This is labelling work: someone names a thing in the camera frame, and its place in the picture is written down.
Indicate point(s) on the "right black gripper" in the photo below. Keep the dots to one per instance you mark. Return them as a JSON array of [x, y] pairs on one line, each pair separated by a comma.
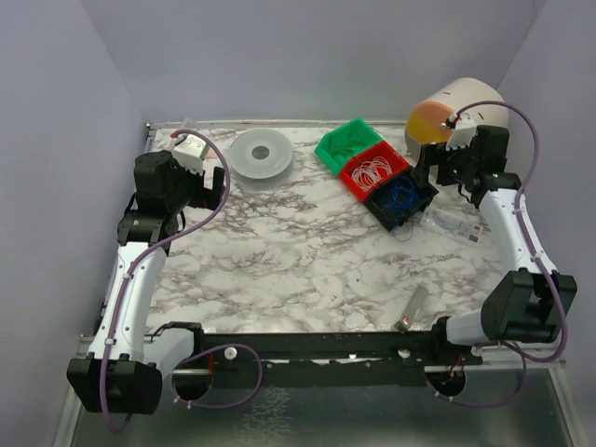
[[426, 161]]

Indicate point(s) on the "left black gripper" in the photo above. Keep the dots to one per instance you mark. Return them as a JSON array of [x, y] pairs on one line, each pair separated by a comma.
[[217, 184]]

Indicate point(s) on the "black plastic bin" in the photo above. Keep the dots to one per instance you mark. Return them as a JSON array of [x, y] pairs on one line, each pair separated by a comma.
[[398, 200]]

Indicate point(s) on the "grey plastic cable spool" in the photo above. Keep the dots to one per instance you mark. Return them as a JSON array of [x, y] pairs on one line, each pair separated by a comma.
[[261, 158]]

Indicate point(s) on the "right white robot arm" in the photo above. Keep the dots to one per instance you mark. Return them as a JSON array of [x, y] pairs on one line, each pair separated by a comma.
[[531, 300]]

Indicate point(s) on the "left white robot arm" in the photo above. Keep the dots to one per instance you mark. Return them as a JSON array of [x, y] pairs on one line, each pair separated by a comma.
[[115, 376]]

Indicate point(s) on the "red plastic bin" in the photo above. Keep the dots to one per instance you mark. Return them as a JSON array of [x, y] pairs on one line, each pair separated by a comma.
[[369, 170]]

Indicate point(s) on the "clear protractor packet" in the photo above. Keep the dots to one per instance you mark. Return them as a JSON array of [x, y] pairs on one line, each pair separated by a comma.
[[460, 227]]

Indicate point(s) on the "green plastic bin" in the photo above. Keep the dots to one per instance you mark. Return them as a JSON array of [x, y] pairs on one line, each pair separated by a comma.
[[338, 146]]

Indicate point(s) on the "small grey staples box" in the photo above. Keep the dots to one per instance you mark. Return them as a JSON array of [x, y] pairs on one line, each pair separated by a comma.
[[408, 314]]

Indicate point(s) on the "black mounting base bar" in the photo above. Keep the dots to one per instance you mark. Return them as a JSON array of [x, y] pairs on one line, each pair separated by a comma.
[[317, 359]]

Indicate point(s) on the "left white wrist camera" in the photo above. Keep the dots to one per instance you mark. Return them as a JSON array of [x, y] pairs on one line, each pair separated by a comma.
[[190, 152]]

